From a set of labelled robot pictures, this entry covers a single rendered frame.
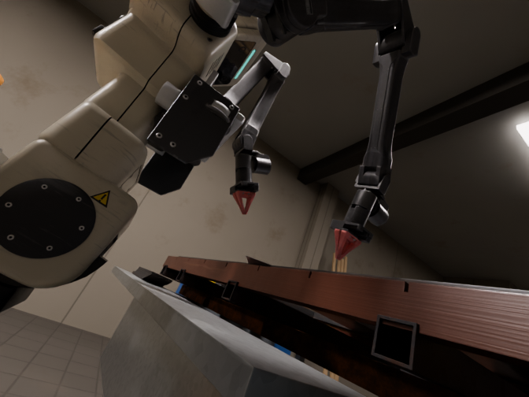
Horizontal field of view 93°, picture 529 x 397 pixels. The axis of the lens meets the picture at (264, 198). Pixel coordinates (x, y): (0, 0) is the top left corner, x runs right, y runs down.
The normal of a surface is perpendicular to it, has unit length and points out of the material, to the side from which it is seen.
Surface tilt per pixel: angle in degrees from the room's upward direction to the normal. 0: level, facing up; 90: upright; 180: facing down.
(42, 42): 90
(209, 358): 90
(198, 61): 172
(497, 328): 90
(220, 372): 90
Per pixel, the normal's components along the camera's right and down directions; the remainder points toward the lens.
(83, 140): 0.51, -0.20
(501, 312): -0.74, -0.52
